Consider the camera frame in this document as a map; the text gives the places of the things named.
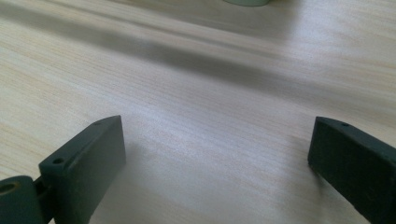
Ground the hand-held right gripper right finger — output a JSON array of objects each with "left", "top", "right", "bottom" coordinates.
[{"left": 307, "top": 116, "right": 396, "bottom": 224}]

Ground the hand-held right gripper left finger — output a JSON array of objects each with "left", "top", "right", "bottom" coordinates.
[{"left": 38, "top": 115, "right": 127, "bottom": 224}]

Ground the pale green round container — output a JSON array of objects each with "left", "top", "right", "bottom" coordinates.
[{"left": 222, "top": 0, "right": 271, "bottom": 7}]

